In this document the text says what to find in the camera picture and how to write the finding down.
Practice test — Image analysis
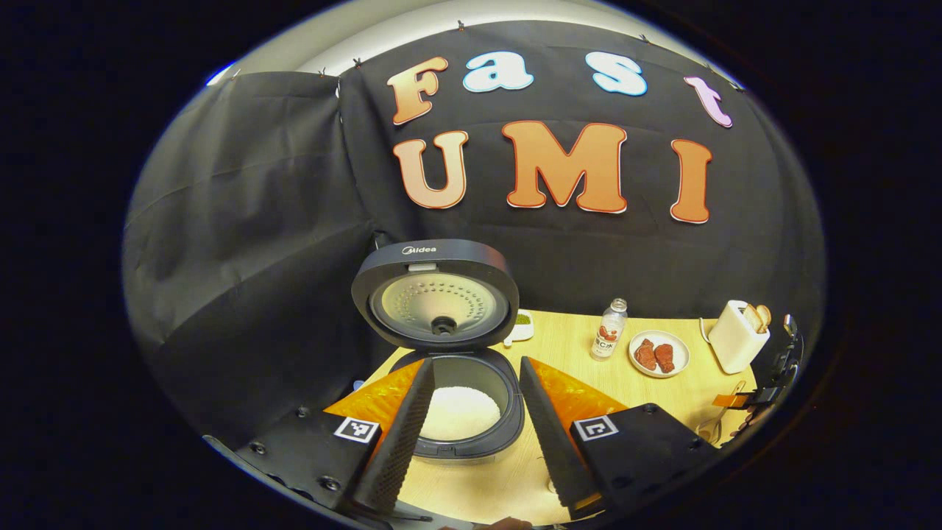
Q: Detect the clear plastic drink bottle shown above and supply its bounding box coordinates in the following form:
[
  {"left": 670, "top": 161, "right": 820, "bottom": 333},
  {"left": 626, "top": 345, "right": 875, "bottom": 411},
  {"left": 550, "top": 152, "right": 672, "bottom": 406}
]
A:
[{"left": 591, "top": 298, "right": 628, "bottom": 361}]

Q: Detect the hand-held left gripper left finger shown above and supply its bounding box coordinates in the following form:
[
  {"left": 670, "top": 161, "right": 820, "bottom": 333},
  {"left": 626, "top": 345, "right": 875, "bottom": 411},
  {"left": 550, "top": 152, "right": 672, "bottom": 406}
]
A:
[{"left": 205, "top": 358, "right": 436, "bottom": 516}]

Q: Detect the white toaster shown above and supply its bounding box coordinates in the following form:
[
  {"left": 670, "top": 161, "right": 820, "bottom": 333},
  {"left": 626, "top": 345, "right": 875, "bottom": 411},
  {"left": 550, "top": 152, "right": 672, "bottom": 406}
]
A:
[{"left": 708, "top": 300, "right": 771, "bottom": 375}]

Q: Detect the white round plate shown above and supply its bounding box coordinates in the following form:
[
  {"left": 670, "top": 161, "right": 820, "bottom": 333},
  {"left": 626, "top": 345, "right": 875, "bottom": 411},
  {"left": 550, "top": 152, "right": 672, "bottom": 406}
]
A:
[{"left": 628, "top": 330, "right": 691, "bottom": 379}]

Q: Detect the metal wire chopstick holder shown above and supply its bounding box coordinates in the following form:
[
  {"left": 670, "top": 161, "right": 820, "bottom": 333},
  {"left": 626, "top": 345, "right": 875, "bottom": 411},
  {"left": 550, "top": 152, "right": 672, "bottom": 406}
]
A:
[{"left": 695, "top": 416, "right": 731, "bottom": 445}]

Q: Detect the white rice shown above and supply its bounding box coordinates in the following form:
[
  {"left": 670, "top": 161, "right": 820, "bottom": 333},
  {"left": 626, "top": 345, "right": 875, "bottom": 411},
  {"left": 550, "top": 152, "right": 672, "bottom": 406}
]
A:
[{"left": 418, "top": 386, "right": 502, "bottom": 442}]

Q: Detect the black rice cooker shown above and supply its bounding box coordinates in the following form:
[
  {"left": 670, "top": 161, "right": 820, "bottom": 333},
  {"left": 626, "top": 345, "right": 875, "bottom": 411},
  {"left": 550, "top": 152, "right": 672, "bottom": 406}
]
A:
[{"left": 351, "top": 234, "right": 525, "bottom": 464}]

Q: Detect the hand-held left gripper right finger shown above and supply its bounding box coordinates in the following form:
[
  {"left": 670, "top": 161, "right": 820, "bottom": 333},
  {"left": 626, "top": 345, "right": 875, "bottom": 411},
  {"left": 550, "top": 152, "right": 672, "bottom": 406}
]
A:
[{"left": 519, "top": 356, "right": 726, "bottom": 520}]

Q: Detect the white divided bean dish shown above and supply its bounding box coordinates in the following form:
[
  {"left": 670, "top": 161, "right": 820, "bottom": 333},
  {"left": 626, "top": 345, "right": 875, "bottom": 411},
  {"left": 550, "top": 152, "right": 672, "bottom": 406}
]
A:
[{"left": 503, "top": 311, "right": 535, "bottom": 348}]

